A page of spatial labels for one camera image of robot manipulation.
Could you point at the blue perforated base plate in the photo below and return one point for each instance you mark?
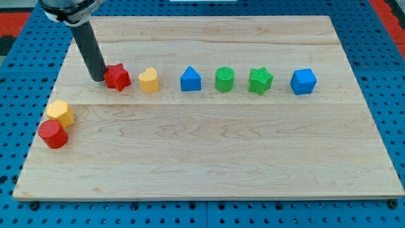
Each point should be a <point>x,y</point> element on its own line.
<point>30,69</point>

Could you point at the blue triangle block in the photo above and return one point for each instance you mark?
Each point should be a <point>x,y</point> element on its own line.
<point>190,80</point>

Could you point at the red star block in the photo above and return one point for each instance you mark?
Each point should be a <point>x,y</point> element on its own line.
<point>116,77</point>

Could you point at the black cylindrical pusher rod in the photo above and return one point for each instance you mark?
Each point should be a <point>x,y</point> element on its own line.
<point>90,51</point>

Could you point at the green cylinder block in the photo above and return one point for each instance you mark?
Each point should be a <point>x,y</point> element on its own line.
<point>224,79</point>

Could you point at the blue cube block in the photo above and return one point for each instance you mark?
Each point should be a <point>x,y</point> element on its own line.
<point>303,81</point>

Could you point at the yellow hexagon block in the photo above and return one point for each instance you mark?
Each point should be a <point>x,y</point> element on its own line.
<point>62,112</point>

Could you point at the green star block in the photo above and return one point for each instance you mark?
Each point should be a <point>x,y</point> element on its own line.
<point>260,80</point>

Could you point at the red cylinder block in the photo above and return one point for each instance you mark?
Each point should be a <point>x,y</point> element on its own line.
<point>53,134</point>

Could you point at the light wooden board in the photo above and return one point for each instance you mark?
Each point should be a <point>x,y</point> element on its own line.
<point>208,145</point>

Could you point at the yellow heart block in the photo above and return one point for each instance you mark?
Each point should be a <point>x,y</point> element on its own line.
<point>148,80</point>

